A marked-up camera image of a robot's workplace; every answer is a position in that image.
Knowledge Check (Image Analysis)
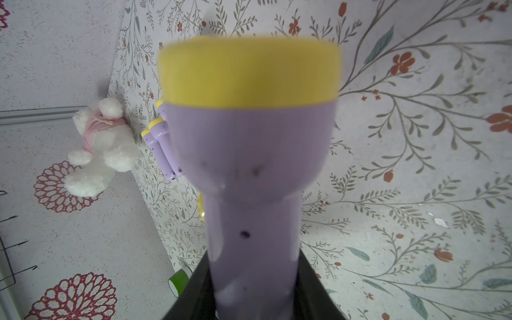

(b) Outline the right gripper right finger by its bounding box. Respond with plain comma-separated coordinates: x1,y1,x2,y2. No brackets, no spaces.
293,251,346,320

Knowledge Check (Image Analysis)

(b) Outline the black wire wall rack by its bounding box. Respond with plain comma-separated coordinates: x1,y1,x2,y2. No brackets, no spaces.
1,189,38,294

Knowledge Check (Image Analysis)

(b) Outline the white plush toy pink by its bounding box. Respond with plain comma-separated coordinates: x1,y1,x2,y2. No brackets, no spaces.
64,98,139,197

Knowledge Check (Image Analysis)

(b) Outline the green tape roll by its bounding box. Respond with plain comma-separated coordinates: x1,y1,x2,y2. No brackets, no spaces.
168,266,193,298

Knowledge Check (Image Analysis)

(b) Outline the purple flashlight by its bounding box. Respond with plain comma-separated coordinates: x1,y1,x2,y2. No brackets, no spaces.
141,129,176,181
157,37,342,319
155,98,169,121
149,117,183,177

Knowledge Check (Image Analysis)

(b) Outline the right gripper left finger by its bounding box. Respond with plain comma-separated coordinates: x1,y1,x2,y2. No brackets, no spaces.
163,253,216,320

